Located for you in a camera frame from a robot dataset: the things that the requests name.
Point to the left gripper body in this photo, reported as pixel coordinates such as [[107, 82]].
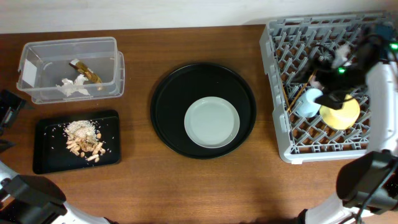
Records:
[[9, 111]]

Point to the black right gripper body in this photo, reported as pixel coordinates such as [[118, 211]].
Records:
[[325, 79]]

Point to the wooden chopstick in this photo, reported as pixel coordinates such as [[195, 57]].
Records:
[[301, 91], [286, 99]]

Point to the yellow bowl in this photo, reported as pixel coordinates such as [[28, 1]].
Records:
[[343, 118]]

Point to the light blue cup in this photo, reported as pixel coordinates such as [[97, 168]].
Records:
[[309, 108]]

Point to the white tissue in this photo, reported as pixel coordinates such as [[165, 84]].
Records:
[[69, 87]]

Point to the food scraps and rice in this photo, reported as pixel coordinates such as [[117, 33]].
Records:
[[80, 142]]

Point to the gold foil wrapper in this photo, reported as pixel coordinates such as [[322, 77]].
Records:
[[87, 74]]

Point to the grey plate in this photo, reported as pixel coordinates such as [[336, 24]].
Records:
[[211, 122]]

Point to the pink cup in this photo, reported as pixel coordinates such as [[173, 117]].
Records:
[[315, 84]]

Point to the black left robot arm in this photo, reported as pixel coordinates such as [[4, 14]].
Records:
[[35, 198]]

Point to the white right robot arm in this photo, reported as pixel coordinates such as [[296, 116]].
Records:
[[367, 185]]

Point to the grey dishwasher rack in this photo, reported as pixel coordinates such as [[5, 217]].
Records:
[[287, 45]]

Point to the black rectangular tray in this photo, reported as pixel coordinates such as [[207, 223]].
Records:
[[41, 166]]

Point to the clear plastic bin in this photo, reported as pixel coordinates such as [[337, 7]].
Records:
[[44, 64]]

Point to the round black tray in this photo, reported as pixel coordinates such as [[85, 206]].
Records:
[[182, 87]]

